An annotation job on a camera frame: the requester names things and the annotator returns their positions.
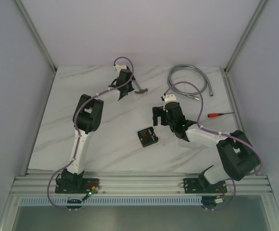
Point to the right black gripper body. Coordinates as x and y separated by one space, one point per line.
170 123

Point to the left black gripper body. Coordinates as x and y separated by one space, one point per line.
126 87

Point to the black fuse box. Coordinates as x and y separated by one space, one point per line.
147 137

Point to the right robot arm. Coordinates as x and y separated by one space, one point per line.
237 156

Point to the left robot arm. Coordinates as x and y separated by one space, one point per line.
87 119

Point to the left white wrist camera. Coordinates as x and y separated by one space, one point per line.
118 67

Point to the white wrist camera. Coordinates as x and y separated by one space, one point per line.
118 67
168 98

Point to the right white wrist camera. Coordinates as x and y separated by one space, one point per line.
168 98

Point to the claw hammer black handle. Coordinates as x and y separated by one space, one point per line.
140 90

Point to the red handled screwdriver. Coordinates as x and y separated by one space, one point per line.
213 115

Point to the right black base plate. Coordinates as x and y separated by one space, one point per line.
202 186

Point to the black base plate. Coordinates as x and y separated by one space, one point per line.
202 186
85 185

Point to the aluminium mounting rail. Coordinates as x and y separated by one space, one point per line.
36 182

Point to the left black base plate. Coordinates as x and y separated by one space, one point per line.
85 185

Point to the grey slotted cable duct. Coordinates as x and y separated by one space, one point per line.
117 200

